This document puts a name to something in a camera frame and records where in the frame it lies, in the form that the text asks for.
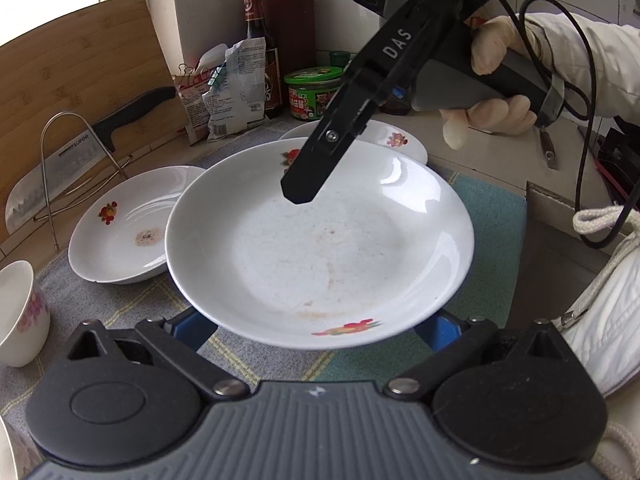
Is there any white fruit plate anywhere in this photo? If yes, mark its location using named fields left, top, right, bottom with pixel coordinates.
left=278, top=118, right=430, bottom=167
left=68, top=166, right=204, bottom=285

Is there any bamboo cutting board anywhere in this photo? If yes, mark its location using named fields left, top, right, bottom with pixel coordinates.
left=0, top=0, right=189, bottom=246

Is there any steel wire rack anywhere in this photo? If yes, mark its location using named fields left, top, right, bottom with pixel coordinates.
left=36, top=110, right=136, bottom=250

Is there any dark red knife holder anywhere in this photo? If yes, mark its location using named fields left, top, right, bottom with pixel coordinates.
left=262, top=0, right=317, bottom=86

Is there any dark soy sauce bottle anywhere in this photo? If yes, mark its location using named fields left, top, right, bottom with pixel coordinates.
left=243, top=0, right=283, bottom=118

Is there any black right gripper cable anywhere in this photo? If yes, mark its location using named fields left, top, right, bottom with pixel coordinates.
left=491, top=0, right=640, bottom=250

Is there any white jacket with cord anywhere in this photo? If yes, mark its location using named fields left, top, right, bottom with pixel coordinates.
left=554, top=210, right=639, bottom=479

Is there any white floral bowl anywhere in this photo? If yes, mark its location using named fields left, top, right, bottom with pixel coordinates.
left=0, top=260, right=51, bottom=368

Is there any green lid sauce jar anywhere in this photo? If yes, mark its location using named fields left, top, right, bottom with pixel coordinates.
left=284, top=66, right=344, bottom=122

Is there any grey teal checked mat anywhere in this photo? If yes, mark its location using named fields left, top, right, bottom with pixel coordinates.
left=1, top=136, right=526, bottom=426

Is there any black handled kitchen knife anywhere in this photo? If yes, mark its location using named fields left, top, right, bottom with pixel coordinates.
left=4, top=87, right=177, bottom=234

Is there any white fruit-pattern plate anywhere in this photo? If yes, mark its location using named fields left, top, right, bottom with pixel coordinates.
left=165, top=139, right=474, bottom=350

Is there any white plastic food bag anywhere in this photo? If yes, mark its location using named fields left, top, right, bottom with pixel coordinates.
left=174, top=39, right=266, bottom=144

